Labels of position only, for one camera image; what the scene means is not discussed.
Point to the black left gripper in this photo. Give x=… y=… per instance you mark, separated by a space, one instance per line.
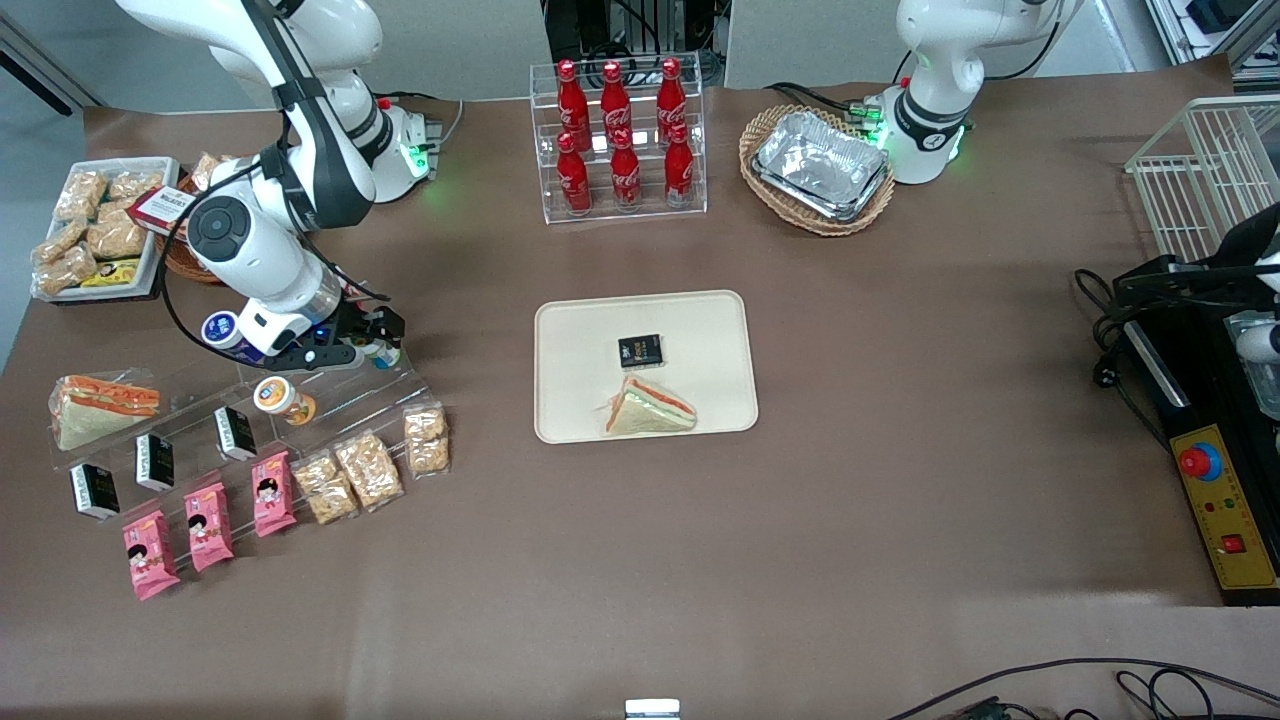
x=1170 y=283

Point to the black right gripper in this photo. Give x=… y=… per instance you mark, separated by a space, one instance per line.
x=360 y=320

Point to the green cap gum bottle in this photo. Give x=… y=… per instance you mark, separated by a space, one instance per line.
x=390 y=355

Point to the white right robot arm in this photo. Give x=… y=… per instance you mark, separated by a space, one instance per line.
x=265 y=245

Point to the orange cap gum bottle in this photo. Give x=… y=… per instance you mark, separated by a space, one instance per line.
x=280 y=398

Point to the blue cap gum bottle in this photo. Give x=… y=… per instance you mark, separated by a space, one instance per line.
x=222 y=328

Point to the small black gum box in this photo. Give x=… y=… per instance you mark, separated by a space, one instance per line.
x=641 y=351

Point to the white rectangular snack tray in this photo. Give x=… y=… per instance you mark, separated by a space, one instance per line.
x=165 y=170

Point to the beige plastic tray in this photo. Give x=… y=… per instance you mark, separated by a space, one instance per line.
x=700 y=340

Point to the clear acrylic stepped display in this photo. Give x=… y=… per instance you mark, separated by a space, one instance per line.
x=340 y=400

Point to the clear bag rice crisps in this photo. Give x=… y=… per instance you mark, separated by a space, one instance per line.
x=117 y=238
x=427 y=438
x=80 y=195
x=325 y=487
x=208 y=170
x=135 y=184
x=65 y=272
x=368 y=470
x=58 y=243

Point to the red emergency stop button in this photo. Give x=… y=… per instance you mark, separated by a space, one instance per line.
x=1199 y=461

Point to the black white small carton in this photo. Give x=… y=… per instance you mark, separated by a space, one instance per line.
x=235 y=433
x=155 y=460
x=95 y=490

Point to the pink snack packet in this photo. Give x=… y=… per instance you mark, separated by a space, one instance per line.
x=272 y=493
x=150 y=555
x=210 y=527

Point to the brown wicker basket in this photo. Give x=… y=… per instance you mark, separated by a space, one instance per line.
x=175 y=255

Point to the red cola bottle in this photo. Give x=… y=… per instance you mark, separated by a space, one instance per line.
x=614 y=95
x=670 y=92
x=679 y=170
x=571 y=95
x=573 y=180
x=625 y=178

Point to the black control box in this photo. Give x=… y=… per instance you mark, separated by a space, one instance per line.
x=1235 y=520

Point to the red cookie box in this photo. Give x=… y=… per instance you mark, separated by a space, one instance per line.
x=160 y=205

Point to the wrapped triangle sandwich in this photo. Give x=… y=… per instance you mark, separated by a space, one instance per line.
x=645 y=412
x=95 y=410

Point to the yellow snack packet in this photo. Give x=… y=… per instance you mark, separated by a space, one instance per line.
x=110 y=273

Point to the clear acrylic bottle rack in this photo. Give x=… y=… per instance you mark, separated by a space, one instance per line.
x=645 y=205

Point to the stacked aluminium foil trays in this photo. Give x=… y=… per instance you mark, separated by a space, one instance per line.
x=820 y=165

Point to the dark equipment rack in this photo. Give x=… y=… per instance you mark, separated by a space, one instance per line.
x=640 y=25

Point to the light wicker basket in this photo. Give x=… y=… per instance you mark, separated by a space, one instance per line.
x=760 y=135

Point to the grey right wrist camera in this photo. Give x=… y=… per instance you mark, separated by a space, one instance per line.
x=310 y=358

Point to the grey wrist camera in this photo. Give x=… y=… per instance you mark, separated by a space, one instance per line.
x=310 y=358
x=1258 y=342

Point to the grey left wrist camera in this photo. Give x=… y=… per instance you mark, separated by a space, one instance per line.
x=1258 y=342

